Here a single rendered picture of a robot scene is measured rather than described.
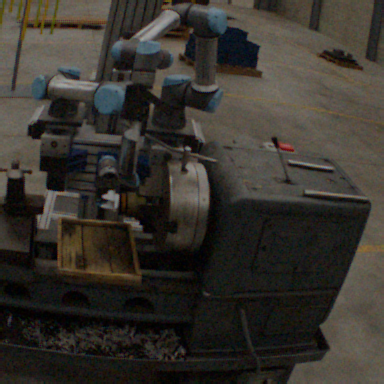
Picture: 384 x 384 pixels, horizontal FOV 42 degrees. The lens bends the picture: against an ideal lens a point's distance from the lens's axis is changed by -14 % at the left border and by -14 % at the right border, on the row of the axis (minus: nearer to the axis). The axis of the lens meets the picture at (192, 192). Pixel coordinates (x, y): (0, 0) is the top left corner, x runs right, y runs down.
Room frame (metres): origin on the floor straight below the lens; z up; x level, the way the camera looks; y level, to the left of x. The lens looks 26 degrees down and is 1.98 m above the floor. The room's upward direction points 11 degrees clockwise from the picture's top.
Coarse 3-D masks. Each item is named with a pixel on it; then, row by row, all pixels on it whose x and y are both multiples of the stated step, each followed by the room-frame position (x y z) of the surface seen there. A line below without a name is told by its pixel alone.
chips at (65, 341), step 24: (0, 312) 1.47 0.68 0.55; (24, 312) 1.53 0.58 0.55; (48, 312) 1.59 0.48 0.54; (0, 336) 1.34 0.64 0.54; (24, 336) 1.38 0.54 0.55; (48, 336) 1.44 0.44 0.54; (72, 336) 1.45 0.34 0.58; (96, 336) 1.53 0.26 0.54; (120, 336) 1.54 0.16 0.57; (144, 336) 1.59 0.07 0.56; (168, 336) 1.63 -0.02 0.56
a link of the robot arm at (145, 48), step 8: (144, 48) 1.67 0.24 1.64; (152, 48) 1.67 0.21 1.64; (136, 56) 1.68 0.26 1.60; (144, 56) 1.66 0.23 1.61; (152, 56) 1.67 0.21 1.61; (160, 56) 1.71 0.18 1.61; (136, 64) 1.67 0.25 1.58; (144, 64) 1.66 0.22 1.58; (152, 64) 1.67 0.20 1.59; (160, 64) 1.73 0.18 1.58
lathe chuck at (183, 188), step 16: (176, 176) 1.66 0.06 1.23; (192, 176) 1.68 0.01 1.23; (176, 192) 1.61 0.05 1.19; (192, 192) 1.63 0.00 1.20; (176, 208) 1.58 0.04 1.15; (192, 208) 1.60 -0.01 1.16; (192, 224) 1.58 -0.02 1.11; (160, 240) 1.63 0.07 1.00; (176, 240) 1.57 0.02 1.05; (192, 240) 1.59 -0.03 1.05
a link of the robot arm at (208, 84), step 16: (192, 16) 2.10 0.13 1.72; (208, 16) 2.08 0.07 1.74; (224, 16) 2.13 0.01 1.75; (208, 32) 2.10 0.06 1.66; (208, 48) 2.14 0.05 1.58; (208, 64) 2.17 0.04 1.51; (192, 80) 2.27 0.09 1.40; (208, 80) 2.20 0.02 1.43; (192, 96) 2.24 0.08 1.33; (208, 96) 2.21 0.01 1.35
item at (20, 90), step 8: (24, 8) 5.96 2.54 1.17; (24, 16) 5.97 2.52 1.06; (16, 56) 5.97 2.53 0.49; (16, 64) 5.97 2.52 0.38; (16, 72) 5.98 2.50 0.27; (16, 80) 5.98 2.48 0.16; (0, 88) 6.02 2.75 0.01; (8, 88) 6.05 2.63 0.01; (16, 88) 6.09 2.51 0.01; (24, 88) 6.12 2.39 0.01; (0, 96) 5.69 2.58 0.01; (8, 96) 5.73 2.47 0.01; (16, 96) 5.76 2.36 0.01; (24, 96) 5.80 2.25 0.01; (32, 96) 5.82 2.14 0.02
